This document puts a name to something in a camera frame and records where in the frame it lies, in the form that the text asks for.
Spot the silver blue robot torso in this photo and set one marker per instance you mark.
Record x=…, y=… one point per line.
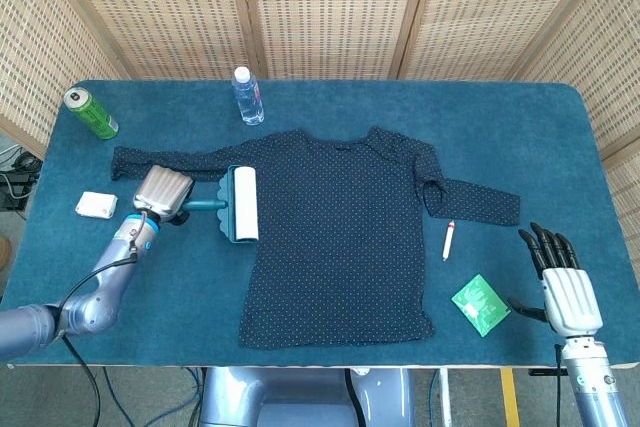
x=300, y=397

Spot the small white tissue pack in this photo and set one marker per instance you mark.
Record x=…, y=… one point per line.
x=96, y=205

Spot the white table leg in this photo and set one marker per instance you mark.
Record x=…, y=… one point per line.
x=446, y=397

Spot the navy polka dot shirt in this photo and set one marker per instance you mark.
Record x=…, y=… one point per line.
x=340, y=237

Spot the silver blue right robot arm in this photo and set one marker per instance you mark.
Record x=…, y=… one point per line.
x=595, y=387

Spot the teal carpet table cover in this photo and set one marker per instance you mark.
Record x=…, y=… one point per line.
x=150, y=297

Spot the green foil packet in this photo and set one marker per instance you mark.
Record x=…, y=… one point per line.
x=480, y=304

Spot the white red-tipped pen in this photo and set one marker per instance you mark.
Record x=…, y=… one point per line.
x=448, y=242

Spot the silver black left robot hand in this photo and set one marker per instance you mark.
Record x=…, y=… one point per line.
x=160, y=192

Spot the green drink can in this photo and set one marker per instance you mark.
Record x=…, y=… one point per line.
x=95, y=117

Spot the woven wooden folding screen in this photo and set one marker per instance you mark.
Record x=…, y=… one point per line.
x=340, y=7

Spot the teal lint roller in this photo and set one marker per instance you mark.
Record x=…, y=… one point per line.
x=245, y=207

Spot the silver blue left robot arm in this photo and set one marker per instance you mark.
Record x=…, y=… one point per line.
x=100, y=302

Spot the clear plastic water bottle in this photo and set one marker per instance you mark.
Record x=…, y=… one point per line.
x=248, y=99

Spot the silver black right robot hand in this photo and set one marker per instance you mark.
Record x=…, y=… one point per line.
x=570, y=302

